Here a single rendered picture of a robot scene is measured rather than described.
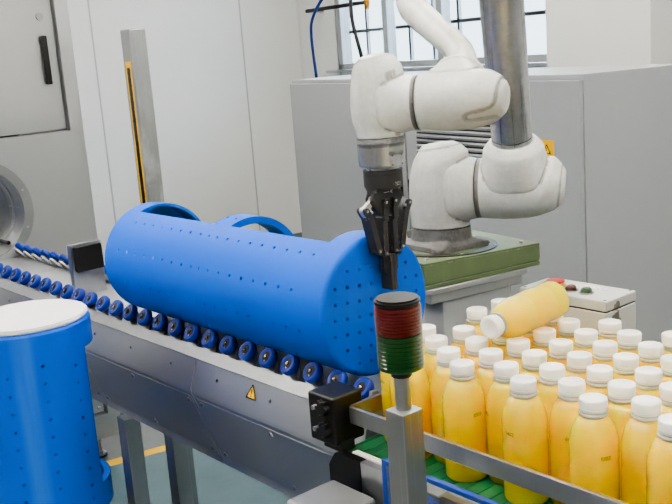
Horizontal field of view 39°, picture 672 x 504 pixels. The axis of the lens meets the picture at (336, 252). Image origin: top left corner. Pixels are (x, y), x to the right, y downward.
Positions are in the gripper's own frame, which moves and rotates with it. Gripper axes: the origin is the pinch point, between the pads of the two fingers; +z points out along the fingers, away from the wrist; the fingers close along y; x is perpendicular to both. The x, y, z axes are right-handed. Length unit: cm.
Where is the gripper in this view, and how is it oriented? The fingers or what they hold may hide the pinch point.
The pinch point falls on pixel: (389, 271)
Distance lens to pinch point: 184.7
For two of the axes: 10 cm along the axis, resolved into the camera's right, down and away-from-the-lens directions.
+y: 7.6, -1.9, 6.3
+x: -6.5, -1.1, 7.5
